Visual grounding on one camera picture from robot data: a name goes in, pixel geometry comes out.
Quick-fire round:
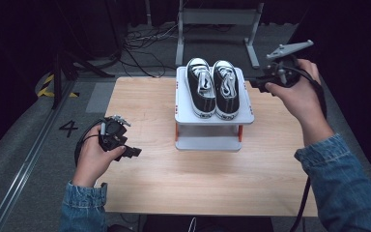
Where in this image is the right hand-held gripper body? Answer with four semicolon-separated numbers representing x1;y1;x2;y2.
262;39;315;89

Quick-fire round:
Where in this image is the yellow black striped tape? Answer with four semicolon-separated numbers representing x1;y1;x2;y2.
37;73;80;99

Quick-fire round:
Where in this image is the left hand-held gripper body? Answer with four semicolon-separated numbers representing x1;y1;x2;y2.
98;114;132;153

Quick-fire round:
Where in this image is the person's right hand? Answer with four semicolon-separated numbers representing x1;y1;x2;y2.
264;58;324;130

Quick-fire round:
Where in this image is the grey metal stand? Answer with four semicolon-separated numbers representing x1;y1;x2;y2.
175;0;266;70

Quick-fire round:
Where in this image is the white two-tier shoe rack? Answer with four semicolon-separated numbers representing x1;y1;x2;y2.
174;65;256;153

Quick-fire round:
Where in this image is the left hand-held gripper black cable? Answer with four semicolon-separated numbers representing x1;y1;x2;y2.
73;117;106;167

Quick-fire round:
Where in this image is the hand-held gripper black cable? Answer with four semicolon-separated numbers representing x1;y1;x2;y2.
288;62;329;232
73;117;106;167

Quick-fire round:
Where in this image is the metal floor rail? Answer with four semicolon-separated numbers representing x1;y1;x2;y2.
0;80;75;232

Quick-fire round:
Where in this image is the black canvas sneaker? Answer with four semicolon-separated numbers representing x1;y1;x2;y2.
212;59;241;121
185;57;217;120

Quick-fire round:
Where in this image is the right hand-held gripper black cable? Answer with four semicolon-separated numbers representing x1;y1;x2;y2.
288;62;329;232

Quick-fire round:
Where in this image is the tangle of black floor cables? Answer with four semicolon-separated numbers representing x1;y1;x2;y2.
121;21;179;79

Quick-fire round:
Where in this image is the dark clothing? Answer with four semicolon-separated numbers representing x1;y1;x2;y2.
109;215;275;232

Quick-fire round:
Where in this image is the person's left hand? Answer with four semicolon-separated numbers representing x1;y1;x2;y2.
71;123;128;189

